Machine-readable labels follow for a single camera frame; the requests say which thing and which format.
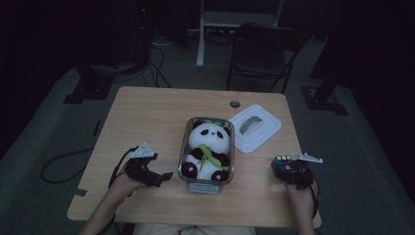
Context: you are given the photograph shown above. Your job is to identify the black folding chair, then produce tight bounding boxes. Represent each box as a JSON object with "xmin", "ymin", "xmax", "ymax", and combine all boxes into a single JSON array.
[{"xmin": 225, "ymin": 22, "xmax": 309, "ymax": 96}]

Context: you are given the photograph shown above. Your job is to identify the black stand with square base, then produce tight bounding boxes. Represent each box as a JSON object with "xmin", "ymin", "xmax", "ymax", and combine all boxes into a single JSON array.
[
  {"xmin": 300, "ymin": 0, "xmax": 349, "ymax": 116},
  {"xmin": 63, "ymin": 63, "xmax": 115, "ymax": 106}
]

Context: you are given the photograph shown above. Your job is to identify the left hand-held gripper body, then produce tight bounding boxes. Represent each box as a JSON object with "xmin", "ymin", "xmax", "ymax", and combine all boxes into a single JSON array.
[{"xmin": 125, "ymin": 141, "xmax": 161, "ymax": 188}]

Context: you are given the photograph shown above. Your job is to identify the panda plush toy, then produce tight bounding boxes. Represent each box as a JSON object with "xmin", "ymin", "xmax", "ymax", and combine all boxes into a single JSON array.
[{"xmin": 181, "ymin": 118, "xmax": 232, "ymax": 181}]

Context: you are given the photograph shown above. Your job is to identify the person's left hand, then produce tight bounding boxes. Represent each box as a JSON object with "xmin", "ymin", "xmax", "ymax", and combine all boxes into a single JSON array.
[{"xmin": 107, "ymin": 170, "xmax": 146, "ymax": 200}]

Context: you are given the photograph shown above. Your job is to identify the dark computer tower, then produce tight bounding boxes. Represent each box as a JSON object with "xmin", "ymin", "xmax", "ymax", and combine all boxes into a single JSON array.
[{"xmin": 131, "ymin": 0, "xmax": 153, "ymax": 63}]

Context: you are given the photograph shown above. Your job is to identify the white desk frame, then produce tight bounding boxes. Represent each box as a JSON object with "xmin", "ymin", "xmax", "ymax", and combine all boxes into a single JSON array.
[{"xmin": 195, "ymin": 0, "xmax": 285, "ymax": 69}]

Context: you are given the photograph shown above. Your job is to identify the person's beige pants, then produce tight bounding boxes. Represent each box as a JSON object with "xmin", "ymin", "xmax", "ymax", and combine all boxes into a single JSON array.
[{"xmin": 131, "ymin": 222, "xmax": 257, "ymax": 235}]

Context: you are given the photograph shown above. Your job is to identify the clear storage container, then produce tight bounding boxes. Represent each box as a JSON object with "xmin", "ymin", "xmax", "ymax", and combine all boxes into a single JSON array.
[{"xmin": 177, "ymin": 117, "xmax": 236, "ymax": 195}]

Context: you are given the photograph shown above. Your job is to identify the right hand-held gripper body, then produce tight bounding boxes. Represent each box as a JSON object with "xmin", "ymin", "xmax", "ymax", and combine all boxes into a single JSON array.
[{"xmin": 277, "ymin": 152, "xmax": 324, "ymax": 191}]

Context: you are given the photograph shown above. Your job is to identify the white container lid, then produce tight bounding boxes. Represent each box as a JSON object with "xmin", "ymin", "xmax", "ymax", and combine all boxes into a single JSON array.
[{"xmin": 228, "ymin": 104, "xmax": 282, "ymax": 155}]

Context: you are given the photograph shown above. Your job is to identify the person's right hand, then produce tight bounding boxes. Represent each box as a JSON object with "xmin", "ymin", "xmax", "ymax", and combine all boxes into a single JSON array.
[{"xmin": 286, "ymin": 180, "xmax": 320, "ymax": 219}]

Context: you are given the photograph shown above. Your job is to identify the colourful puzzle cube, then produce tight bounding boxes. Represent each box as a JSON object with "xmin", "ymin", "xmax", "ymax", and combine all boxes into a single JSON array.
[{"xmin": 271, "ymin": 155, "xmax": 295, "ymax": 174}]

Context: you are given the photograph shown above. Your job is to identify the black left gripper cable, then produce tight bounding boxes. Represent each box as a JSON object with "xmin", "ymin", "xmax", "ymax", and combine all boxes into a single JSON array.
[{"xmin": 96, "ymin": 146, "xmax": 140, "ymax": 235}]

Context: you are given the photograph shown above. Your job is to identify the black looped floor cable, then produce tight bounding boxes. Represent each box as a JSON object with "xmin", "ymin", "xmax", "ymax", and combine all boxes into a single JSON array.
[{"xmin": 40, "ymin": 147, "xmax": 96, "ymax": 184}]

